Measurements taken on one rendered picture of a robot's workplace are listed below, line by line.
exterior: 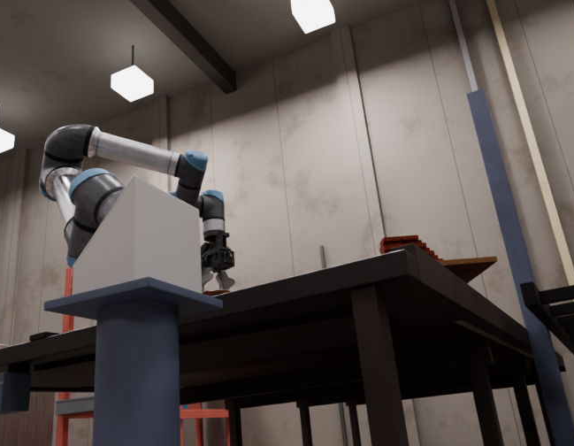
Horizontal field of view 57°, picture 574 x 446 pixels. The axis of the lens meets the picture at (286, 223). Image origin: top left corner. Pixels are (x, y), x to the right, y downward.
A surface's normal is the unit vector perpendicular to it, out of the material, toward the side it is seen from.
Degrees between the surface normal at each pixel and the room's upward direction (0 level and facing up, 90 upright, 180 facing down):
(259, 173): 90
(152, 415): 90
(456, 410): 90
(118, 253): 90
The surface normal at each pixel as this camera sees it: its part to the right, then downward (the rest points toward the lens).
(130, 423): 0.11, -0.37
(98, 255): -0.44, -0.29
